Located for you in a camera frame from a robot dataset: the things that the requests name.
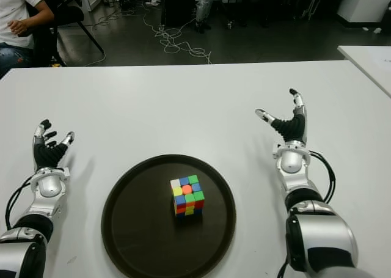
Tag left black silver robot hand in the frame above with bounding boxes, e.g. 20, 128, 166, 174
32, 119, 76, 172

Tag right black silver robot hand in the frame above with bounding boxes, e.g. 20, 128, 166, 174
255, 88, 308, 145

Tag multicoloured Rubik's cube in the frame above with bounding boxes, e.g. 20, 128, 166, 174
170, 174, 205, 219

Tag round dark brown plate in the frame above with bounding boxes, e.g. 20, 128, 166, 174
101, 154, 237, 278

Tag white side table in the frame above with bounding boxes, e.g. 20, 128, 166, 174
337, 45, 391, 98

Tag white paper sheet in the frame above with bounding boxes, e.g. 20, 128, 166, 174
372, 56, 391, 73

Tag black office chair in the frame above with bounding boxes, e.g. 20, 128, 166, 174
18, 0, 106, 68

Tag white cabinet with black base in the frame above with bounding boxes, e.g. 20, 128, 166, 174
335, 0, 391, 24

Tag silver humanoid robot legs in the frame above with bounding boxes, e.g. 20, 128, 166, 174
195, 0, 213, 34

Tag seated person in white shirt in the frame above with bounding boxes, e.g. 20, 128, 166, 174
0, 0, 56, 77

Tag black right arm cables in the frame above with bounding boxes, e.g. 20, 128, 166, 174
276, 150, 337, 278

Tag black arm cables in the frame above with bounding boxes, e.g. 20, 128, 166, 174
276, 150, 337, 278
5, 175, 37, 230

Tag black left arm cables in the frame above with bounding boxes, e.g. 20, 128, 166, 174
5, 175, 37, 230

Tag tangled white floor cable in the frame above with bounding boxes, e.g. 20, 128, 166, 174
143, 0, 213, 65

